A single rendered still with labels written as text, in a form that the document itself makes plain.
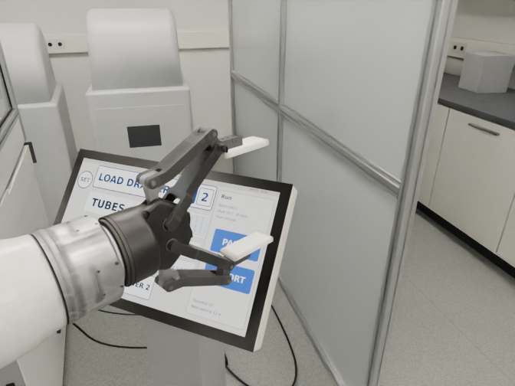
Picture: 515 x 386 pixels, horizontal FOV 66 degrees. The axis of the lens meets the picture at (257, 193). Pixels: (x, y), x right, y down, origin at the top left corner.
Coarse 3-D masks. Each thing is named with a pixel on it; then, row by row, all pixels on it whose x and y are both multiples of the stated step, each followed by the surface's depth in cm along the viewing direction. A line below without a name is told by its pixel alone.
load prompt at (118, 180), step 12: (108, 168) 89; (120, 168) 88; (96, 180) 89; (108, 180) 88; (120, 180) 87; (132, 180) 86; (120, 192) 86; (132, 192) 85; (204, 192) 80; (216, 192) 79; (192, 204) 80; (204, 204) 80
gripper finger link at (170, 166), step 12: (192, 132) 44; (216, 132) 44; (180, 144) 43; (192, 144) 42; (204, 144) 43; (168, 156) 42; (180, 156) 41; (192, 156) 42; (156, 168) 42; (168, 168) 41; (180, 168) 42; (156, 180) 40; (168, 180) 41
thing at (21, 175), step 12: (24, 156) 167; (24, 168) 163; (12, 180) 145; (24, 180) 159; (12, 192) 139; (24, 192) 156; (0, 204) 124; (12, 204) 137; (0, 216) 121; (12, 216) 134; (0, 228) 119; (12, 228) 132
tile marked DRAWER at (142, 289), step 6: (150, 276) 79; (144, 282) 79; (150, 282) 78; (126, 288) 80; (132, 288) 79; (138, 288) 79; (144, 288) 78; (150, 288) 78; (132, 294) 79; (138, 294) 79; (144, 294) 78; (150, 294) 78
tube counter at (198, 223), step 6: (132, 204) 84; (138, 204) 84; (192, 216) 80; (198, 216) 79; (204, 216) 79; (192, 222) 79; (198, 222) 79; (204, 222) 78; (192, 228) 79; (198, 228) 78; (204, 228) 78; (198, 234) 78; (204, 234) 78
